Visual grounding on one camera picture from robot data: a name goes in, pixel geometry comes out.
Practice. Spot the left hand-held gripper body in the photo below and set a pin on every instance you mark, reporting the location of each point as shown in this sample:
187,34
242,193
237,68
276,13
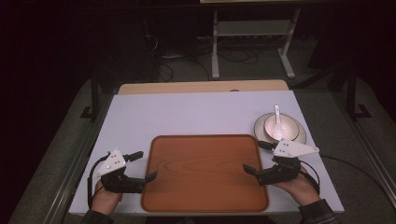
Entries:
113,182

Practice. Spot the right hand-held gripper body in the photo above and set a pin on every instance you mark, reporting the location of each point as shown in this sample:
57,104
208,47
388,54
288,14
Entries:
281,171

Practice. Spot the white ceramic spoon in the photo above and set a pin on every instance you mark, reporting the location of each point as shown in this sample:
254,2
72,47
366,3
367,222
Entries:
277,124

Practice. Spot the white bowl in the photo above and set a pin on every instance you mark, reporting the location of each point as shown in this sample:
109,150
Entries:
291,129

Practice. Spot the white plate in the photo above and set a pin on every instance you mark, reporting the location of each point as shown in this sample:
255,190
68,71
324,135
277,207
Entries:
301,132

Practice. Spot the brown wooden tray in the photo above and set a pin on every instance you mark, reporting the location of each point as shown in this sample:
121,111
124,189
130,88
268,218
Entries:
202,174

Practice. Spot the person's left hand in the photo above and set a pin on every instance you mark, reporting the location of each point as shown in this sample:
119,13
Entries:
104,202

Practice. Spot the person's right hand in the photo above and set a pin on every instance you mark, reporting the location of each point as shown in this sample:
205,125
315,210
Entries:
302,189

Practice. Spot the white table board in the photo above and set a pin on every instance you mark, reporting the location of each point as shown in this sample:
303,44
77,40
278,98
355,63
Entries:
186,115

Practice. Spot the black metal stand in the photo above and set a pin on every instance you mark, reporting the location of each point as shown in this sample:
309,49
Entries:
352,96
94,99

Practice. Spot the light wooden table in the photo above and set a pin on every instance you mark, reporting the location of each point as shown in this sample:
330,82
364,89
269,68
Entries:
202,86

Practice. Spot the white metal stand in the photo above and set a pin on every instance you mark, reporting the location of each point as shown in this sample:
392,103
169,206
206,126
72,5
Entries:
255,28

